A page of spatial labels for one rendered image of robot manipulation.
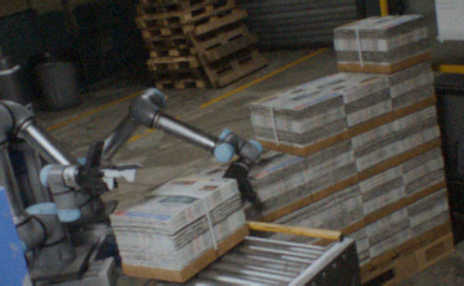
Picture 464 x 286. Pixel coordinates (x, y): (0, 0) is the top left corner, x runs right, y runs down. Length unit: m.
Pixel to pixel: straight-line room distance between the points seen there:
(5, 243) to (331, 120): 2.40
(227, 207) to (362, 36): 1.49
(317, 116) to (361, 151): 0.34
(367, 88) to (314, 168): 0.48
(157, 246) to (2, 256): 1.26
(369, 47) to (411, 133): 0.49
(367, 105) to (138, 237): 1.52
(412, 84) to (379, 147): 0.37
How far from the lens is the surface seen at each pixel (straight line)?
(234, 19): 10.10
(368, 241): 3.80
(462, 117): 4.46
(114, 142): 3.32
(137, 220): 2.53
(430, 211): 4.09
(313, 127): 3.44
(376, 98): 3.69
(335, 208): 3.60
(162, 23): 9.77
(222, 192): 2.63
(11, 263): 1.32
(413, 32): 3.85
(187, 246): 2.52
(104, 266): 2.89
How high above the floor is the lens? 1.88
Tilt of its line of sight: 16 degrees down
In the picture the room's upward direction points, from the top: 11 degrees counter-clockwise
